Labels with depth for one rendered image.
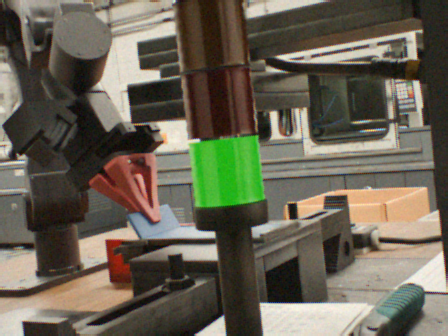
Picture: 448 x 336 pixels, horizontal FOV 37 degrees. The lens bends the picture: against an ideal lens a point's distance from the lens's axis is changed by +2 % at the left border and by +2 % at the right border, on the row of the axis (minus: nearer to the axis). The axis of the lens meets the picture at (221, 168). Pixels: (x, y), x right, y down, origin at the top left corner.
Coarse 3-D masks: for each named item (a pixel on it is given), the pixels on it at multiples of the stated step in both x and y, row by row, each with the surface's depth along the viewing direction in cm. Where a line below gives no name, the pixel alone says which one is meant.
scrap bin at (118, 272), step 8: (184, 224) 99; (112, 240) 91; (120, 240) 90; (112, 248) 91; (112, 256) 91; (120, 256) 91; (112, 264) 92; (120, 264) 91; (128, 264) 90; (112, 272) 92; (120, 272) 91; (128, 272) 90; (112, 280) 92; (120, 280) 91; (128, 280) 90
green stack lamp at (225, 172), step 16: (192, 144) 34; (208, 144) 34; (224, 144) 33; (240, 144) 34; (256, 144) 34; (192, 160) 35; (208, 160) 34; (224, 160) 33; (240, 160) 34; (256, 160) 34; (192, 176) 35; (208, 176) 34; (224, 176) 33; (240, 176) 34; (256, 176) 34; (208, 192) 34; (224, 192) 33; (240, 192) 34; (256, 192) 34
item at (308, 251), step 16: (304, 240) 67; (320, 240) 70; (272, 256) 61; (288, 256) 64; (304, 256) 67; (320, 256) 70; (144, 272) 58; (160, 272) 57; (192, 272) 56; (208, 272) 55; (256, 272) 58; (272, 272) 67; (288, 272) 66; (304, 272) 66; (320, 272) 70; (144, 288) 58; (272, 288) 67; (288, 288) 66; (304, 288) 66; (320, 288) 69; (208, 320) 55
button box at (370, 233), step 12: (360, 228) 96; (372, 228) 96; (360, 240) 93; (372, 240) 94; (384, 240) 94; (396, 240) 93; (408, 240) 93; (420, 240) 94; (432, 240) 95; (360, 252) 93
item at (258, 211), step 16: (208, 208) 34; (224, 208) 33; (240, 208) 33; (256, 208) 34; (208, 224) 34; (224, 224) 33; (240, 224) 33; (256, 224) 34; (224, 240) 35; (240, 240) 35; (224, 256) 35; (240, 256) 35; (224, 272) 35; (240, 272) 35; (224, 288) 35; (240, 288) 35; (256, 288) 35; (224, 304) 35; (240, 304) 35; (256, 304) 35; (240, 320) 35; (256, 320) 35
